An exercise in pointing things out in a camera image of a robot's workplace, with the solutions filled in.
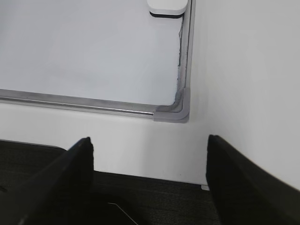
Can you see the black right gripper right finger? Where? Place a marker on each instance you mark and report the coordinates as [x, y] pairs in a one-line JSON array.
[[244, 193]]

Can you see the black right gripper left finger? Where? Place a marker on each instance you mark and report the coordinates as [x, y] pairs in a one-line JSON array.
[[54, 196]]

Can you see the white board eraser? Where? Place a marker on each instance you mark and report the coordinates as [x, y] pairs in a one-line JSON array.
[[167, 8]]

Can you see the white board with grey frame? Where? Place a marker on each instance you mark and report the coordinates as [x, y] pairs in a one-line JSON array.
[[102, 56]]

